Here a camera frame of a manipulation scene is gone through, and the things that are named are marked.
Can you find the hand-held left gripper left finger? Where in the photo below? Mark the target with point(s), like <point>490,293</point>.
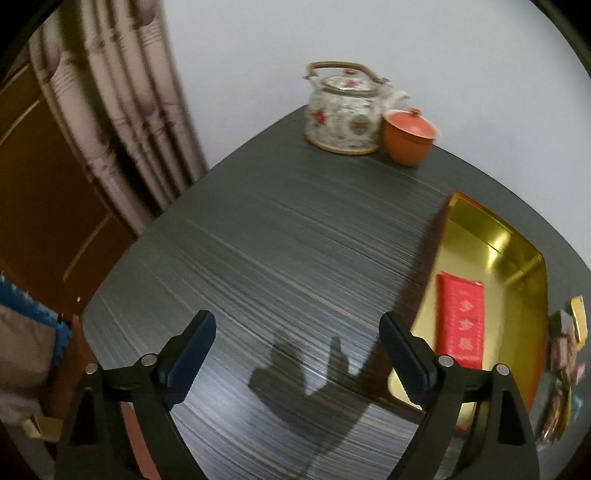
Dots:
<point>189,357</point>

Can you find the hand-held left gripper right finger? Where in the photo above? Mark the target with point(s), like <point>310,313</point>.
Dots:
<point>406,362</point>

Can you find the red tin box gold inside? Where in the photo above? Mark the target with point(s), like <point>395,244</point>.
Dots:
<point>505,258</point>

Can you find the pile of small snack packets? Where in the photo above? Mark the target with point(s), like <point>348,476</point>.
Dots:
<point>561,369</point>

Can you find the red patterned snack packet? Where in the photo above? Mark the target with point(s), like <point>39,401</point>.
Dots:
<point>461,318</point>

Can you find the small cardboard box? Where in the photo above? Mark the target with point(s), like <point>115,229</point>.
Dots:
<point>39,425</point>

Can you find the grey cloth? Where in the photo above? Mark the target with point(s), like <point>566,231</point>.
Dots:
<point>23,360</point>

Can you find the yellow snack packet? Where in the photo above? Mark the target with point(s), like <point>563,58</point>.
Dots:
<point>580,318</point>

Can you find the blue foam mat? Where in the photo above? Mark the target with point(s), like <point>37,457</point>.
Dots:
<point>18,295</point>

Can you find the brown wooden door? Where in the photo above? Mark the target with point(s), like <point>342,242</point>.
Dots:
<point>41,198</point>

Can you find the round bamboo trivet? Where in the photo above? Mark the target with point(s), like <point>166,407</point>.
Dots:
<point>339,149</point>

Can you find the orange lidded clay cup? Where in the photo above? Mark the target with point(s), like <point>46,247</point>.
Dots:
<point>406,138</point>

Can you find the floral glass teapot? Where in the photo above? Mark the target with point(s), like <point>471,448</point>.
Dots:
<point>341,113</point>

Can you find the striped beige curtain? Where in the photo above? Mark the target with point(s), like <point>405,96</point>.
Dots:
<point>124,106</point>

